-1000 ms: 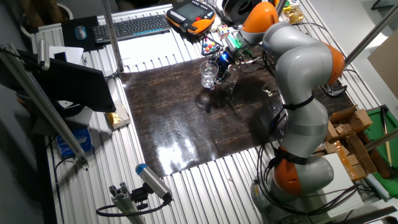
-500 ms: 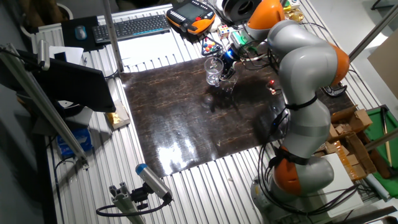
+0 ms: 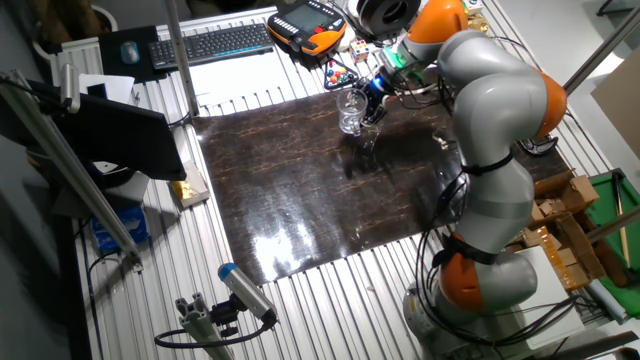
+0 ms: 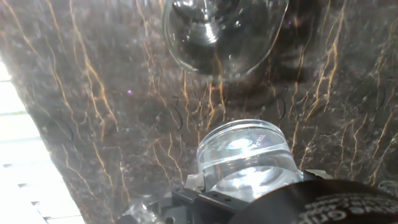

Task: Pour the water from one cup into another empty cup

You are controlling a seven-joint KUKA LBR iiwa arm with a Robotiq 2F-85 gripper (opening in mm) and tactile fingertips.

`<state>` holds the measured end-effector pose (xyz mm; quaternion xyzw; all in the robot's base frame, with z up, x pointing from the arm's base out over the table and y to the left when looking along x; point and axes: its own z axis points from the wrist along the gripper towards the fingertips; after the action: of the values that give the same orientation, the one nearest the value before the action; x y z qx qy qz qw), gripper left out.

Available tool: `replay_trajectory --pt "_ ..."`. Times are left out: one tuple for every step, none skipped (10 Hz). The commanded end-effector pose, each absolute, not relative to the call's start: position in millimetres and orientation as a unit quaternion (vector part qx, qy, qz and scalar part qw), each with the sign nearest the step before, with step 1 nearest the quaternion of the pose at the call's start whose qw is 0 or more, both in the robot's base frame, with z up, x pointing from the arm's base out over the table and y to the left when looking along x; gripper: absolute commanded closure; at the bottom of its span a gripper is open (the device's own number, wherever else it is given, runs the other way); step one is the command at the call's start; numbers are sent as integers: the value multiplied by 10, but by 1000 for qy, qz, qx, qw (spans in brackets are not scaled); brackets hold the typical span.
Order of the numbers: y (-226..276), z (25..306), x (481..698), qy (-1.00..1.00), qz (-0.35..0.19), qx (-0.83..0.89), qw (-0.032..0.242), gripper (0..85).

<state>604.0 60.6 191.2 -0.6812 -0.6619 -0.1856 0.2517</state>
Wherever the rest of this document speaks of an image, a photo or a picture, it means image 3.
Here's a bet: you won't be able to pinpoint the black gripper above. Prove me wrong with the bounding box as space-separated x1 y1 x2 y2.
361 72 397 127

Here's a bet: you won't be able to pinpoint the clear plastic cup with handle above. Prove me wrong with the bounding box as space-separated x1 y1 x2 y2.
335 88 370 137

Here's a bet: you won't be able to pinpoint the black triangle ball rack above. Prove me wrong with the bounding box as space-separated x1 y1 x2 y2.
323 58 359 92

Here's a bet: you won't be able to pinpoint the green flange adapter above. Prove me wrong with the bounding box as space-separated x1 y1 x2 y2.
382 47 409 71

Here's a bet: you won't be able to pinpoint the rubik's cube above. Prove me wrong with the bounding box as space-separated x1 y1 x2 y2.
349 39 371 64

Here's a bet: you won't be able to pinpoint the black filament spool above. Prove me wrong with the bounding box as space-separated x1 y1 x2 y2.
355 0 422 36

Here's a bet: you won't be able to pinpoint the orange black teach pendant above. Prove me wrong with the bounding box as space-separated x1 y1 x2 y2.
266 0 348 57

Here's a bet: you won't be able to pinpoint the dark marble pattern mat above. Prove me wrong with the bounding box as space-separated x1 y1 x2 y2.
192 52 571 286

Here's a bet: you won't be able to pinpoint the gold wrapped object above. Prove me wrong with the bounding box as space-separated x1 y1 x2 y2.
467 13 490 35

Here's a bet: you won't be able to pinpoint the large white paper sheet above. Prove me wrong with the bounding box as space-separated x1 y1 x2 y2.
189 49 297 109

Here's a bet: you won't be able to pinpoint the black keyboard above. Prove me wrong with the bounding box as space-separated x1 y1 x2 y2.
148 23 275 70

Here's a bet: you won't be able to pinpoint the brown cardboard box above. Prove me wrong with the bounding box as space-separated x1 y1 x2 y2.
559 174 600 214
544 213 607 292
533 169 576 200
522 225 564 266
529 198 547 225

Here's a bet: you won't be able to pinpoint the aluminium pole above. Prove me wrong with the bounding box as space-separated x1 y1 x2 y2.
563 7 640 96
164 0 201 119
587 204 640 244

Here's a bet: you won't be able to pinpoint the brown cardboard sheet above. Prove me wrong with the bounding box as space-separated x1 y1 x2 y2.
590 47 640 161

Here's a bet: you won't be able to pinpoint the black monitor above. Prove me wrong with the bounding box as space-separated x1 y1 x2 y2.
0 79 187 182

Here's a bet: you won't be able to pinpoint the green mini pool table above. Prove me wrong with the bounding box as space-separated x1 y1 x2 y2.
584 169 640 319

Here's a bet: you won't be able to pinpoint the grey computer mouse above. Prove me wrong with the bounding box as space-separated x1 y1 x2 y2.
119 40 141 66

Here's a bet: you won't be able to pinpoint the white board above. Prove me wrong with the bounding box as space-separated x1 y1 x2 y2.
519 244 586 351

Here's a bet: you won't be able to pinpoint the small white paper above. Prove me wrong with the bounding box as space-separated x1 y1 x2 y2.
78 73 136 106

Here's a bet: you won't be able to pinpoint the wooden cue stick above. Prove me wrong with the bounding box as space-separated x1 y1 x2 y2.
612 172 632 269

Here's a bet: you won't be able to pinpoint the black mouse pad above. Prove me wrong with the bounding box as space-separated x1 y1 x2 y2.
98 24 167 84

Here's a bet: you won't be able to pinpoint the short aluminium profile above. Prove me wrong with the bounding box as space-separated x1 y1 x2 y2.
174 292 236 360

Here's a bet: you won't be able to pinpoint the blue tissue pack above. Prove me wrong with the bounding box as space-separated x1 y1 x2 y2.
91 205 150 254

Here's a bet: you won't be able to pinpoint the white round bin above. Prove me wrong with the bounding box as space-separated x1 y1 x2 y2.
29 0 119 61

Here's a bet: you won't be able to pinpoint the pale grey tube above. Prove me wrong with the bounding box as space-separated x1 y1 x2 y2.
587 279 629 324

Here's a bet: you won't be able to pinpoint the long aluminium beam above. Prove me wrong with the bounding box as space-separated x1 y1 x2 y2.
0 69 145 272

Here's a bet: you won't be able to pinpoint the thin black gripper cables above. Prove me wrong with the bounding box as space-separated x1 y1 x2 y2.
389 59 456 112

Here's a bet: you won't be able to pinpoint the black clamp frame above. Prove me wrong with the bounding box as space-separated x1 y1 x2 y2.
519 134 560 157

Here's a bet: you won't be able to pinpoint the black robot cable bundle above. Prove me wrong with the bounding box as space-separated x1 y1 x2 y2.
413 174 581 347

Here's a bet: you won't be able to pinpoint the silver camera with blue end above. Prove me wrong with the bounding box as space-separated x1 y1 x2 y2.
217 262 279 326

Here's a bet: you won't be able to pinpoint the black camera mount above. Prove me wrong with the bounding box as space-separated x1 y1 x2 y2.
209 294 242 339

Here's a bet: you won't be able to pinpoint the black camera cable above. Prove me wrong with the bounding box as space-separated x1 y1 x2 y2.
153 319 277 350

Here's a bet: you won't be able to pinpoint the small silver camera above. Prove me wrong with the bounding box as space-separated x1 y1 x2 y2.
59 62 82 115

